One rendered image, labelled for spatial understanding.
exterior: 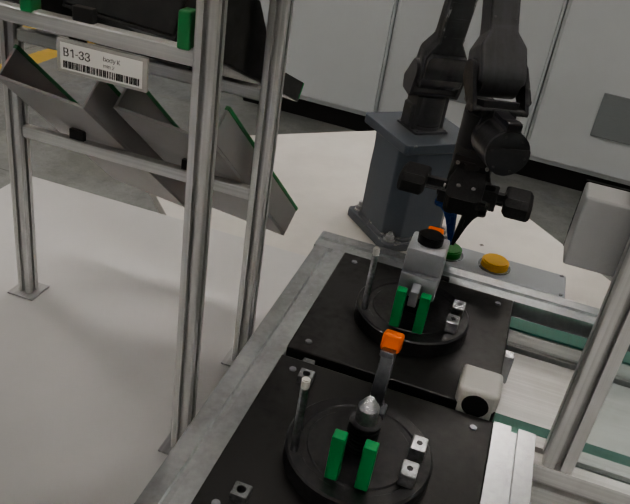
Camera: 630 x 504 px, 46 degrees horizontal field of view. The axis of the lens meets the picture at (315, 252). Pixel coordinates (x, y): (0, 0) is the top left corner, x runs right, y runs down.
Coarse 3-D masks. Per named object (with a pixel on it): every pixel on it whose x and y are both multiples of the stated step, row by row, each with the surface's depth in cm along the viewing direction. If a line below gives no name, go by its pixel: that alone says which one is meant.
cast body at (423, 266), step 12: (420, 240) 85; (432, 240) 85; (444, 240) 87; (408, 252) 85; (420, 252) 84; (432, 252) 84; (444, 252) 85; (408, 264) 86; (420, 264) 85; (432, 264) 85; (444, 264) 89; (408, 276) 86; (420, 276) 85; (432, 276) 85; (408, 288) 86; (420, 288) 85; (432, 288) 85; (408, 300) 85; (432, 300) 86
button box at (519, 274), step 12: (468, 252) 112; (480, 252) 112; (456, 264) 108; (468, 264) 109; (480, 264) 109; (516, 264) 111; (492, 276) 107; (504, 276) 107; (516, 276) 108; (528, 276) 108; (540, 276) 109; (552, 276) 109; (564, 276) 110; (528, 288) 105; (540, 288) 106; (552, 288) 106; (564, 288) 107
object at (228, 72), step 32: (64, 0) 69; (96, 0) 68; (128, 0) 67; (160, 0) 65; (192, 0) 65; (256, 0) 74; (160, 32) 83; (256, 32) 77; (224, 64) 73; (256, 64) 79; (288, 96) 88
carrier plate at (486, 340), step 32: (352, 256) 104; (352, 288) 97; (448, 288) 100; (320, 320) 90; (352, 320) 91; (480, 320) 95; (288, 352) 85; (320, 352) 84; (352, 352) 85; (480, 352) 89; (416, 384) 82; (448, 384) 83
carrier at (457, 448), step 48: (288, 384) 79; (336, 384) 80; (240, 432) 72; (288, 432) 70; (336, 432) 64; (384, 432) 72; (432, 432) 76; (480, 432) 77; (240, 480) 67; (288, 480) 68; (336, 480) 66; (384, 480) 67; (432, 480) 70; (480, 480) 71
